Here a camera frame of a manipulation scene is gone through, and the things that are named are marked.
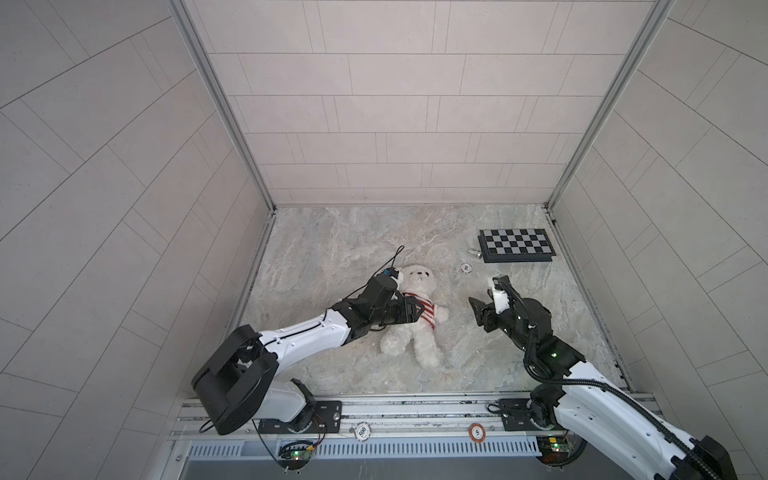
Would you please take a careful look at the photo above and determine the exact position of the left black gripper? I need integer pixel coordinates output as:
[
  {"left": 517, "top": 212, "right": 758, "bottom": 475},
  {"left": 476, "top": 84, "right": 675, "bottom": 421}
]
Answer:
[{"left": 366, "top": 297, "right": 427, "bottom": 327}]

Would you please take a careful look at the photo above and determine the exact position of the white teddy bear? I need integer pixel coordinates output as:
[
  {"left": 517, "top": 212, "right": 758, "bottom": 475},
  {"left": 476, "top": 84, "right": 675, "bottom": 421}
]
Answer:
[{"left": 380, "top": 264, "right": 449, "bottom": 369}]

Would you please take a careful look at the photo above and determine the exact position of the red white striped sweater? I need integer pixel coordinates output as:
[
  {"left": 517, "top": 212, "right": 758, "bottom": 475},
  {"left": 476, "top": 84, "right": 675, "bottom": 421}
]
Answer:
[{"left": 404, "top": 292, "right": 436, "bottom": 330}]

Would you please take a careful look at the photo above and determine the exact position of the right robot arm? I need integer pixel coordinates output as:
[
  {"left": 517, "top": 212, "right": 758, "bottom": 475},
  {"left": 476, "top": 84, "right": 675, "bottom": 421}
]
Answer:
[{"left": 469, "top": 292, "right": 737, "bottom": 479}]

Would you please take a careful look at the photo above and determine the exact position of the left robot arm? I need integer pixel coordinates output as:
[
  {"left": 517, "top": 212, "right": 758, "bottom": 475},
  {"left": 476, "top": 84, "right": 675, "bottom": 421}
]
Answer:
[{"left": 191, "top": 272, "right": 425, "bottom": 435}]

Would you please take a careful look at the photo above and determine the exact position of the black white chessboard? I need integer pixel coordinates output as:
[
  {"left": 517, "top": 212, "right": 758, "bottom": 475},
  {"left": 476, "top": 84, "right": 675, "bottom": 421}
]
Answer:
[{"left": 478, "top": 228, "right": 556, "bottom": 263}]

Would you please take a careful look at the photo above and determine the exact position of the right circuit board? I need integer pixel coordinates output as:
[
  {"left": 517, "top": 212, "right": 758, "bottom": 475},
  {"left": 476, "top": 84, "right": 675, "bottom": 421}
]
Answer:
[{"left": 536, "top": 436, "right": 573, "bottom": 466}]

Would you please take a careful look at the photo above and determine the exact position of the circuit board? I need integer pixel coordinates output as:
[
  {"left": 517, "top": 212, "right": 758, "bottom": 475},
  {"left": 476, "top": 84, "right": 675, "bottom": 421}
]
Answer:
[
  {"left": 536, "top": 436, "right": 573, "bottom": 466},
  {"left": 277, "top": 440, "right": 317, "bottom": 471}
]

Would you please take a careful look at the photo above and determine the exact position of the left circuit board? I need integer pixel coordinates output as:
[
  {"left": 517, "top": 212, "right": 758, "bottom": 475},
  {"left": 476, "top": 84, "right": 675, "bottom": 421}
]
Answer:
[{"left": 277, "top": 440, "right": 317, "bottom": 471}]

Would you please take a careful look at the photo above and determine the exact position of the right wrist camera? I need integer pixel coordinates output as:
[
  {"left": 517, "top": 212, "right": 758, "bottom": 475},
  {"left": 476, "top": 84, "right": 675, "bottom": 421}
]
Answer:
[{"left": 489, "top": 275, "right": 514, "bottom": 315}]

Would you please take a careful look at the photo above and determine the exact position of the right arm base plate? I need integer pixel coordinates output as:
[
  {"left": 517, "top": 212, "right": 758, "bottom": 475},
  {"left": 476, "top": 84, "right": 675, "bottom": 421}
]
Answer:
[{"left": 486, "top": 398, "right": 568, "bottom": 432}]

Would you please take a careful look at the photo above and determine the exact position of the right black corrugated cable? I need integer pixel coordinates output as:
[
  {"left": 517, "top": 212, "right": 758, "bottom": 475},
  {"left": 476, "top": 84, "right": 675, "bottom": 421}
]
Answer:
[{"left": 494, "top": 275, "right": 721, "bottom": 480}]

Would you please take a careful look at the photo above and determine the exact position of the red poker chip on rail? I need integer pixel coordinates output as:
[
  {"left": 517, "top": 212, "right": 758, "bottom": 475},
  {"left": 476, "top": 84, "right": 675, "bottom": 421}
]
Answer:
[{"left": 469, "top": 423, "right": 486, "bottom": 444}]

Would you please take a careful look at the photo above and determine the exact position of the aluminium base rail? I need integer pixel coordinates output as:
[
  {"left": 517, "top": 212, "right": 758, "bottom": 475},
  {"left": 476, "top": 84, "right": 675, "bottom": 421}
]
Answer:
[{"left": 170, "top": 392, "right": 670, "bottom": 442}]

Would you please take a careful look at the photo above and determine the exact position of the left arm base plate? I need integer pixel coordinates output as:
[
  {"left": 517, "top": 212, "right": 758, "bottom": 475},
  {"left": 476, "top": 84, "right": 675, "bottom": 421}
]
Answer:
[{"left": 257, "top": 400, "right": 343, "bottom": 435}]

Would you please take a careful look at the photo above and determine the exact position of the white poker chip on rail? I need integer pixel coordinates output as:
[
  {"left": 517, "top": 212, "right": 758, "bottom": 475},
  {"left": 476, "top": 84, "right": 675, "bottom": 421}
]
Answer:
[{"left": 353, "top": 422, "right": 371, "bottom": 442}]

